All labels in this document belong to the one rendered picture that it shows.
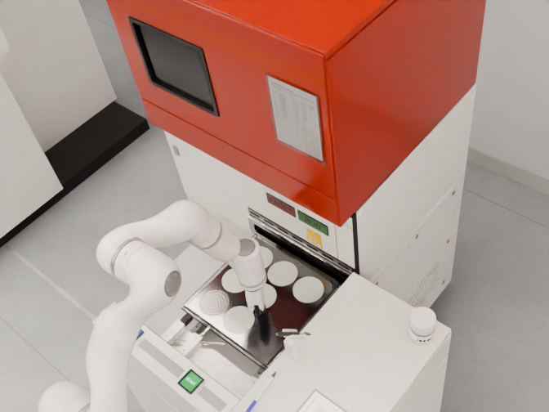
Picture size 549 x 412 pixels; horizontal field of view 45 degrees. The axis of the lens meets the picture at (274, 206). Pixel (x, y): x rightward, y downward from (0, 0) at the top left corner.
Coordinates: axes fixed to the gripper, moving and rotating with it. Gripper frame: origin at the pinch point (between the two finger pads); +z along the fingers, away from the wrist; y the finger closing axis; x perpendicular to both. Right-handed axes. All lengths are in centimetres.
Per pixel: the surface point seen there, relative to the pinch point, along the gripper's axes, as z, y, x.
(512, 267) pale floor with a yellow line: 92, -69, 108
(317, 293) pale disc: 2.0, -5.1, 18.1
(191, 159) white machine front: -15, -54, -22
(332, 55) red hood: -88, -6, 28
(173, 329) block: 1.2, 4.3, -27.7
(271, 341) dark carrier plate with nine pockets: 2.1, 10.8, 3.1
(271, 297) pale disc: 2.0, -5.1, 3.4
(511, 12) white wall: -3, -135, 111
